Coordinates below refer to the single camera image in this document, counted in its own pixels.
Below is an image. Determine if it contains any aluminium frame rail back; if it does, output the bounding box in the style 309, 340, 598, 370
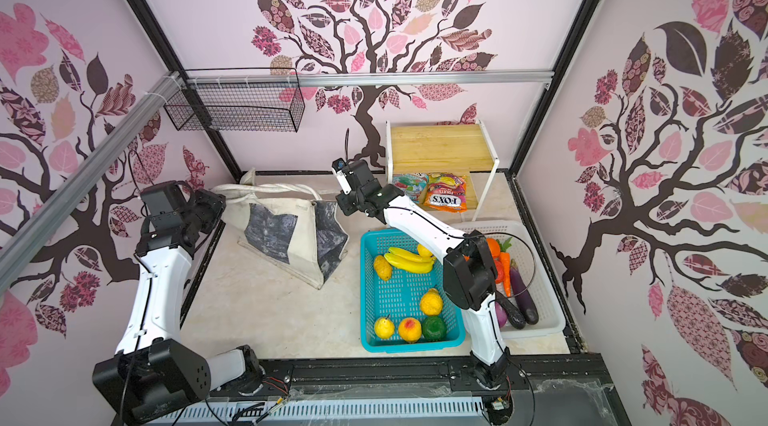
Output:
187, 70, 554, 88

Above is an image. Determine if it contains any green avocado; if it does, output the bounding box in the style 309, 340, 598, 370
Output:
422, 316, 447, 342

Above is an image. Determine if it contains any white wooden shelf rack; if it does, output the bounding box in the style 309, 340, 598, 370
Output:
386, 120, 500, 220

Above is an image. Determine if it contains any green mint candy bag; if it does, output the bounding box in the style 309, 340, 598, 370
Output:
392, 173, 428, 203

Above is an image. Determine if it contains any dark purple eggplant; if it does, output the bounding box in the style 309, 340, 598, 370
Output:
494, 291, 527, 330

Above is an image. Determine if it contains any orange Fox's candy bag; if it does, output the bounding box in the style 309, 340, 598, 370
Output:
423, 173, 467, 212

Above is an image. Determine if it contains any black wire basket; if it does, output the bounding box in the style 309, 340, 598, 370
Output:
164, 66, 305, 132

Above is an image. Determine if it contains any white cable duct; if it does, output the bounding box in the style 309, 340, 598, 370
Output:
212, 397, 486, 424

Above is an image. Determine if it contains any yellow bumpy fruit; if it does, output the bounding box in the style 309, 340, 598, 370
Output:
419, 288, 444, 316

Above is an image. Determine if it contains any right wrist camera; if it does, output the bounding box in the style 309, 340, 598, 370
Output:
332, 158, 352, 194

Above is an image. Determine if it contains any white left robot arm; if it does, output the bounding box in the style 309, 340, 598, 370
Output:
92, 181, 246, 425

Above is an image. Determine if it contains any orange carrot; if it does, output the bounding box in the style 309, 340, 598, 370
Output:
499, 251, 512, 297

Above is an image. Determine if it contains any beige canvas tote bag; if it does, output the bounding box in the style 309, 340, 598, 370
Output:
213, 172, 349, 289

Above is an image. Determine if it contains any white plastic basket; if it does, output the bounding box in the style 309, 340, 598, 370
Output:
455, 219, 566, 340

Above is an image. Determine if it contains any aluminium frame rail left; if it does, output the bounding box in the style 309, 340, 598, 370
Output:
1, 72, 182, 291

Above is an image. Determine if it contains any yellow-orange wrinkled fruit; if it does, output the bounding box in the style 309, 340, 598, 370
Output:
373, 255, 393, 282

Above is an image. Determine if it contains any aluminium frame rail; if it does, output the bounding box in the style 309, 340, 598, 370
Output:
187, 70, 554, 88
1, 72, 182, 291

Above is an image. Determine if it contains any teal plastic basket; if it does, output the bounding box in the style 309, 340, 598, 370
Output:
360, 229, 466, 353

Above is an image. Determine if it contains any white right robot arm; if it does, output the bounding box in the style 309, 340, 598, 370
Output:
332, 158, 510, 389

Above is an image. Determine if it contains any yellow pear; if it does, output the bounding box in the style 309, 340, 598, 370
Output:
374, 316, 396, 340

